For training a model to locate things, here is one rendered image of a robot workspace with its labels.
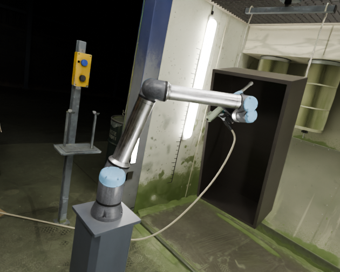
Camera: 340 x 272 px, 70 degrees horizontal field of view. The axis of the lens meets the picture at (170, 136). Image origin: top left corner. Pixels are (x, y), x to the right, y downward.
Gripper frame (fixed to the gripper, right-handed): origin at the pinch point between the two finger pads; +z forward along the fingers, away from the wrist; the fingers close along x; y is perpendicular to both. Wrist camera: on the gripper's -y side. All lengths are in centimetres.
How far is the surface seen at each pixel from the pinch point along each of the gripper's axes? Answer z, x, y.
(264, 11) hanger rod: 0, 80, -40
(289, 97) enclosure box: -41.4, 26.6, 7.9
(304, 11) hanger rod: -25, 87, -25
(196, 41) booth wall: 62, 50, -50
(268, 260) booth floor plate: 5, -41, 145
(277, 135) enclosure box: -34.1, 9.8, 27.6
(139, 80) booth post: 50, -24, -55
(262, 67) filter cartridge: 77, 113, 22
